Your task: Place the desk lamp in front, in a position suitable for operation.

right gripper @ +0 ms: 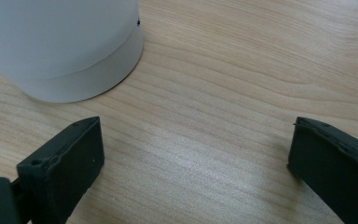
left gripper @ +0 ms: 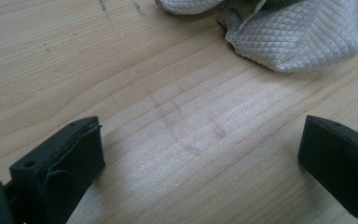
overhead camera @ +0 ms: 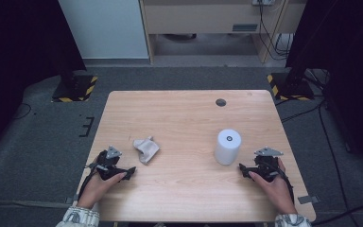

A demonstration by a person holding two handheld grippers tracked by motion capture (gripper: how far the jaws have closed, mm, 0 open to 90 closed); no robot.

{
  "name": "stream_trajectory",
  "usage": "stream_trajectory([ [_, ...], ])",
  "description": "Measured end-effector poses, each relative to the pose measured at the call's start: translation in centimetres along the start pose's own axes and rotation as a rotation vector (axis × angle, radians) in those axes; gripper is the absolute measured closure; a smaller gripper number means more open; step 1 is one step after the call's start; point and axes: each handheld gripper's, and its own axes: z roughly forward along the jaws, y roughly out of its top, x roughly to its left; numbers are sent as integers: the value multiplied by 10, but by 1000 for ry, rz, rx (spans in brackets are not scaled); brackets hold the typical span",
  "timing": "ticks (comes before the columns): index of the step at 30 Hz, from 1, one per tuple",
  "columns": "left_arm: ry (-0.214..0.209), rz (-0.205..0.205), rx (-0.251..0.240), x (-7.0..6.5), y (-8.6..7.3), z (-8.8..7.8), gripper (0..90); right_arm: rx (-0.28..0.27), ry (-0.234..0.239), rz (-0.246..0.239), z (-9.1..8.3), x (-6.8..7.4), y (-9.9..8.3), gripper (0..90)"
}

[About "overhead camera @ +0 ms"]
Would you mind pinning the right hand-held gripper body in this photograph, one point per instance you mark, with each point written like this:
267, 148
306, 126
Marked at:
267, 165

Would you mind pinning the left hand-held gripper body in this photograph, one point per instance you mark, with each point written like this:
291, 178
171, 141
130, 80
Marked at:
107, 164

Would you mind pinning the grey cloth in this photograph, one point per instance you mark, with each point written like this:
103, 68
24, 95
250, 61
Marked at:
146, 148

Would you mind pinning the white cylindrical container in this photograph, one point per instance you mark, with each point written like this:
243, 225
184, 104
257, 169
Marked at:
227, 148

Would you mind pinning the person's right hand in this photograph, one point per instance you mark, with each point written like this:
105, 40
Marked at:
279, 192

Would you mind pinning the person's left hand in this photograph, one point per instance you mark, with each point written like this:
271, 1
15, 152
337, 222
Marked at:
94, 190

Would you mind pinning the grey tape strip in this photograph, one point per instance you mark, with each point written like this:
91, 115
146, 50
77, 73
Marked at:
308, 199
71, 199

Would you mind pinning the black stand base yellow stripes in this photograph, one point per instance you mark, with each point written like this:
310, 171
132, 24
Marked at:
75, 90
291, 88

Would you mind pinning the white cabinet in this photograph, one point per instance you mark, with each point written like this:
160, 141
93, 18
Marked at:
107, 28

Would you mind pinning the dark curtain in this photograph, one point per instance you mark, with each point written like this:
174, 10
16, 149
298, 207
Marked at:
343, 47
19, 47

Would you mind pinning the light wooden desk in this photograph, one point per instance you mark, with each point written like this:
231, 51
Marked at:
201, 19

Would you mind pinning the white power strip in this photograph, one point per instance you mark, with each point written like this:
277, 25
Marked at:
263, 2

